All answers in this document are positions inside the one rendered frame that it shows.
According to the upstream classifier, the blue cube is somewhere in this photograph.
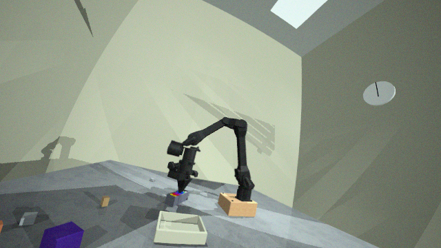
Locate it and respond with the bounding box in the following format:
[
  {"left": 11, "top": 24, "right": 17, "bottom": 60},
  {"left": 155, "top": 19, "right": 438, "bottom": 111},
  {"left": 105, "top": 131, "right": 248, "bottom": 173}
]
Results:
[{"left": 39, "top": 221, "right": 84, "bottom": 248}]

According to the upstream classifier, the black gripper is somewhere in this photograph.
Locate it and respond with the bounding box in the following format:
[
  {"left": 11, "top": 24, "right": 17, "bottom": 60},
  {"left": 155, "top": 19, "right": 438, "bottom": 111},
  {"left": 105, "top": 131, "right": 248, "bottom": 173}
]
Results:
[{"left": 167, "top": 158, "right": 198, "bottom": 193}]

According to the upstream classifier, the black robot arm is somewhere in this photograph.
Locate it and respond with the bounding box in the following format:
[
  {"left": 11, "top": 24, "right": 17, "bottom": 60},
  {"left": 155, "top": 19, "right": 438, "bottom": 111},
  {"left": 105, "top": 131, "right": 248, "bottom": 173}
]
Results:
[{"left": 167, "top": 117, "right": 255, "bottom": 202}]

